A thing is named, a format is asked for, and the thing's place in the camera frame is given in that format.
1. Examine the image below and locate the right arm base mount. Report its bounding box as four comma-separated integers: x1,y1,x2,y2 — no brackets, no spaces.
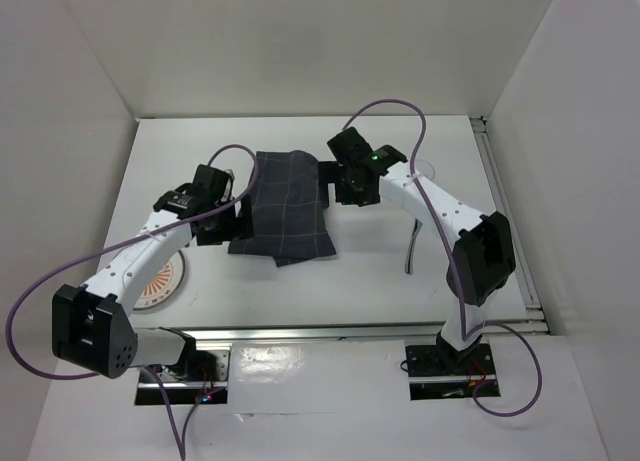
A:
399,342,501,401

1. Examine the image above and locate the clear wine glass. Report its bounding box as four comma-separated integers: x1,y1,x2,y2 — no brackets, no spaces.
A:
414,158,436,181

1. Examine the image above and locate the dark checked cloth placemat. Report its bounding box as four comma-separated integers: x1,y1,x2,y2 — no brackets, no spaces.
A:
228,150,336,267

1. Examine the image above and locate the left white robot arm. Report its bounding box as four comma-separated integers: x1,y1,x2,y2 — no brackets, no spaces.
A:
52,165,253,380

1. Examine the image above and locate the silver table knife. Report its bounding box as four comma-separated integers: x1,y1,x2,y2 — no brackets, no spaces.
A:
404,219,423,275

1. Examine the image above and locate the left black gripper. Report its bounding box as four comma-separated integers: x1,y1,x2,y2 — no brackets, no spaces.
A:
196,193,254,246

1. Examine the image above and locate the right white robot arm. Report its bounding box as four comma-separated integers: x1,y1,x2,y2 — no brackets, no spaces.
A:
319,127,516,373

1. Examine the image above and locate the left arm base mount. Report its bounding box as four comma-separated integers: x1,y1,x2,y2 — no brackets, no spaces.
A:
134,344,231,406

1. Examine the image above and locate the aluminium frame rail front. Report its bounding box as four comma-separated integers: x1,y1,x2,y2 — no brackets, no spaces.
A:
134,321,546,343

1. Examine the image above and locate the aluminium frame rail right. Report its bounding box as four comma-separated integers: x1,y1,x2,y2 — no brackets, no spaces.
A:
469,117,547,329

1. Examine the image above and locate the aluminium frame rail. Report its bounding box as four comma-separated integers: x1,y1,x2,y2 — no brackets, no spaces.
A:
469,117,547,329
134,321,546,343

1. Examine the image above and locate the white orange patterned plate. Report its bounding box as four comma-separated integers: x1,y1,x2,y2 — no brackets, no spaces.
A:
134,251,186,311

